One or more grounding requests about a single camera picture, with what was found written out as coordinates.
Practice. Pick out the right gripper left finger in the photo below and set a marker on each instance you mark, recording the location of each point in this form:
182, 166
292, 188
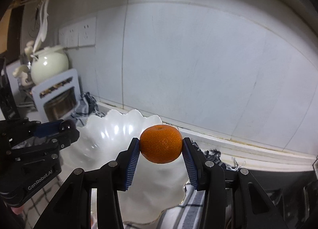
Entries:
127, 162

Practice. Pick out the white rack frame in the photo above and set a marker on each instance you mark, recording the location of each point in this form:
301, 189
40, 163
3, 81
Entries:
53, 87

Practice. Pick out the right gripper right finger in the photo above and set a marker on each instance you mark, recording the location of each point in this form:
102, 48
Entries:
198, 171

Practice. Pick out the checkered kitchen cloth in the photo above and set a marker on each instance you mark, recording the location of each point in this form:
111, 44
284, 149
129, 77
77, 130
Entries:
85, 107

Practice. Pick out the cream ceramic pot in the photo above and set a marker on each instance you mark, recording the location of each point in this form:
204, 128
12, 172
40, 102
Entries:
47, 63

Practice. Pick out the white hanging spoon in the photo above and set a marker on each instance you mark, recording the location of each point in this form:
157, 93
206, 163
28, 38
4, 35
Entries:
43, 29

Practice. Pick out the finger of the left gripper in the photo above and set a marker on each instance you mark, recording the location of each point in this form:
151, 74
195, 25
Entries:
48, 128
62, 138

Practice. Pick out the dark grape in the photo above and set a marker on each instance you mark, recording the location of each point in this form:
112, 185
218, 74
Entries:
67, 125

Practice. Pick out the black knife block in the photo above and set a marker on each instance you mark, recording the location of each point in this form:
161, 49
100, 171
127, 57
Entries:
8, 105

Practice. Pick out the steel pot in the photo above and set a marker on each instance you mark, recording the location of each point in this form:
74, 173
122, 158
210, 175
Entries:
60, 105

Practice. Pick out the orange mandarin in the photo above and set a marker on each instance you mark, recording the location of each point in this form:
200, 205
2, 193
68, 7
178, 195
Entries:
161, 144

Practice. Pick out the white scalloped bowl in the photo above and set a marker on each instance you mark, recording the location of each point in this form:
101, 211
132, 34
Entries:
148, 188

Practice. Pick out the white wall socket panel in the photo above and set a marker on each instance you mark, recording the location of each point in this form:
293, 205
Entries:
79, 34

